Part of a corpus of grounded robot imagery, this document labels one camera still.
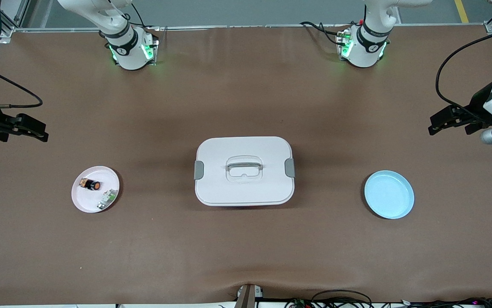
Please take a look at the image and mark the pink round plate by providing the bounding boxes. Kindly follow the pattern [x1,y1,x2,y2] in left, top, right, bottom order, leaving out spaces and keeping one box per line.
[71,166,121,213]

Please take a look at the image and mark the light blue round plate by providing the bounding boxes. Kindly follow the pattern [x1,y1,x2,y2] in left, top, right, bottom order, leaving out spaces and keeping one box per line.
[364,170,415,219]

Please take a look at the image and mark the brown table mat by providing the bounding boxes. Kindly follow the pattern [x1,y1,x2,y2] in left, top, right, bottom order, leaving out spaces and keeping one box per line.
[0,24,492,306]

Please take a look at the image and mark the white lidded storage box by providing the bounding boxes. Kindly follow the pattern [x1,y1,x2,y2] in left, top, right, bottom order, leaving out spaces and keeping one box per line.
[194,136,296,207]

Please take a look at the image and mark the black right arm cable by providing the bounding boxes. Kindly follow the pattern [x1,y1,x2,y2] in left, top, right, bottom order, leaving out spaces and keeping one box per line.
[0,57,44,109]

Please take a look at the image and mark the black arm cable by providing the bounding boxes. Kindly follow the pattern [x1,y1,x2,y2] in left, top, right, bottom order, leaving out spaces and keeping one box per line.
[436,26,492,116]
[0,57,44,109]

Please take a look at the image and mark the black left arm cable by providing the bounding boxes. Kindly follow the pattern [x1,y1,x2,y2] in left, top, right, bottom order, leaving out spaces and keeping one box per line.
[436,26,492,116]

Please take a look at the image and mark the green and white switch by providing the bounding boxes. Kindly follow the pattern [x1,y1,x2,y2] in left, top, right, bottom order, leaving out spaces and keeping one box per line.
[97,188,117,210]

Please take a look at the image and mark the black right base cable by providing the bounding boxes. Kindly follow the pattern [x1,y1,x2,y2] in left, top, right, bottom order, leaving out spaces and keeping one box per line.
[124,0,148,30]

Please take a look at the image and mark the black base cable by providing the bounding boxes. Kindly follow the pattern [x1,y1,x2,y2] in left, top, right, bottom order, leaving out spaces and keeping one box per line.
[124,0,148,30]
[299,21,347,46]

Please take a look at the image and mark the black left base cable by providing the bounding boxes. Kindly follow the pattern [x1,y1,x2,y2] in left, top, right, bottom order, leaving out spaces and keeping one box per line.
[299,21,347,46]

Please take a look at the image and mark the tangled cable bundle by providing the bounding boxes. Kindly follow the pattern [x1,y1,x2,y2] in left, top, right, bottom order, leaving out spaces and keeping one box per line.
[286,297,492,308]

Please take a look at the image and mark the black looped cable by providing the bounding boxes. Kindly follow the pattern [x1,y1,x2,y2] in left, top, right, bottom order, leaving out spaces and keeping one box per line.
[310,290,373,308]

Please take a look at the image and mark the metal table edge rail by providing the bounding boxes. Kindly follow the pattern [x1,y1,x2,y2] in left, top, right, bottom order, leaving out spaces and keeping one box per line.
[13,24,492,33]

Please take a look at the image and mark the brown camera mount post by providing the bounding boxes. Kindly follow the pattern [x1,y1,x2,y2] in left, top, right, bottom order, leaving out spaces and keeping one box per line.
[235,284,264,308]

